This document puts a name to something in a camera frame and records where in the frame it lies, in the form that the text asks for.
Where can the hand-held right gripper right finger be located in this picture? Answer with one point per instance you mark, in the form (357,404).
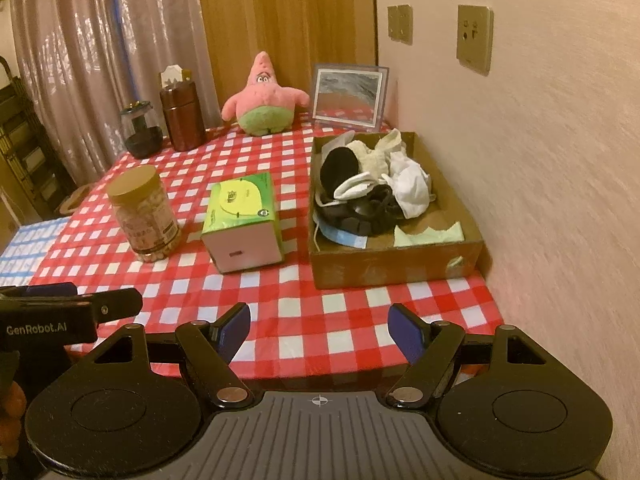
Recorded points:
(406,332)

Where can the dark glass jar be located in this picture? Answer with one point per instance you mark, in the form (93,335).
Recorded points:
(142,135)

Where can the brown cardboard box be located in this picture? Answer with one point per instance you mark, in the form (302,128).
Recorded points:
(390,265)

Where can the gold wall data socket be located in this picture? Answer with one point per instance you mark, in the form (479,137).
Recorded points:
(474,40)

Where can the brown wooden canister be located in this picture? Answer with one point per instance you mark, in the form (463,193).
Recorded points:
(182,115)

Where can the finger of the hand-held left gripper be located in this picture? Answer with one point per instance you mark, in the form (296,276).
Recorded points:
(50,289)
(117,305)

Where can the dark shelf rack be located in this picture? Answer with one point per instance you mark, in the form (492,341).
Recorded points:
(22,150)

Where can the red white checkered tablecloth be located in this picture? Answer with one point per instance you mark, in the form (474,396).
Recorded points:
(280,310)

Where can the black face mask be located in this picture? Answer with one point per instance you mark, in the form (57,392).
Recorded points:
(377,210)

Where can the blue face mask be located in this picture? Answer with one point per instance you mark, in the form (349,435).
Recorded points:
(345,237)

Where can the person's left hand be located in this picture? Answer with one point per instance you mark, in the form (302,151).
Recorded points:
(11,417)

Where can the woven basket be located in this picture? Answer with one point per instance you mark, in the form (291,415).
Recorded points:
(75,200)

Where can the wooden door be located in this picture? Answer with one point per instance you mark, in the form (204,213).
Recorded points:
(290,10)

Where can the cream fuzzy cloth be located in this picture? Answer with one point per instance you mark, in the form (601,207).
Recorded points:
(372,155)

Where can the gold lid nut jar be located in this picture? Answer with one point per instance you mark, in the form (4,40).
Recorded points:
(145,210)

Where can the patterned beige curtain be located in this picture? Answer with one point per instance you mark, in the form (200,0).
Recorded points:
(75,60)

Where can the black cloth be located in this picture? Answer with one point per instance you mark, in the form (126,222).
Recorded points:
(339,170)

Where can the white cloth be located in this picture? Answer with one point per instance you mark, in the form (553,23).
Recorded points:
(410,190)

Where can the pink starfish plush toy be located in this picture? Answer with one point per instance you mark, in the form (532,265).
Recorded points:
(262,105)

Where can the white fabric band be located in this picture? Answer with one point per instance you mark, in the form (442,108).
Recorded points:
(357,183)

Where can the clear picture frame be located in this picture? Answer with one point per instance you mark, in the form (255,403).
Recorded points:
(347,95)

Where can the green tissue pack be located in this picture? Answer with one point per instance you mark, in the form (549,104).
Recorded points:
(240,210)

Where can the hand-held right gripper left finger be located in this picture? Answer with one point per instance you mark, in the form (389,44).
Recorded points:
(235,330)

